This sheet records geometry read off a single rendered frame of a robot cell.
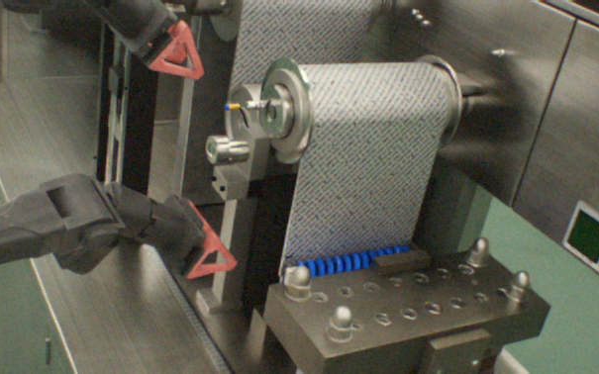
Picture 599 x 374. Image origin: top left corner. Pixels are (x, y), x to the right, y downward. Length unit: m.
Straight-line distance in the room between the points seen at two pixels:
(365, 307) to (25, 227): 0.48
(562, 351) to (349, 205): 1.98
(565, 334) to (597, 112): 2.09
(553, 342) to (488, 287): 1.84
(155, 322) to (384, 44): 0.64
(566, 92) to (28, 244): 0.72
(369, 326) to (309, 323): 0.08
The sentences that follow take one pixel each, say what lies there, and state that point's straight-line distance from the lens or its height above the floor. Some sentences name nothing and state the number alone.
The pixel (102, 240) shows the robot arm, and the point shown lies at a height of 1.16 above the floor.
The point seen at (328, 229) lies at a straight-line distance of 1.17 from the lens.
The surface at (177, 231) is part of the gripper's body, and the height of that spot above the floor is 1.13.
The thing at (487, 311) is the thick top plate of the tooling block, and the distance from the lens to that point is 1.19.
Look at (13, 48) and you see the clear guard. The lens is 2.00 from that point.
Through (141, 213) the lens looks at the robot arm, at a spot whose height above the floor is 1.16.
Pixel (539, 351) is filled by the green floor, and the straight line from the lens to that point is 3.00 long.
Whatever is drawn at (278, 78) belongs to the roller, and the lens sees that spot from 1.10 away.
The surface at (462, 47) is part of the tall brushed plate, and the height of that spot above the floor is 1.33.
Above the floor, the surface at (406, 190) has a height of 1.14.
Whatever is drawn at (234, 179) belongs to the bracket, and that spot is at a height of 1.14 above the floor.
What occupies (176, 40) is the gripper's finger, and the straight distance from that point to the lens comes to 0.96.
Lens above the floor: 1.67
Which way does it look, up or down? 28 degrees down
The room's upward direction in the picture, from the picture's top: 11 degrees clockwise
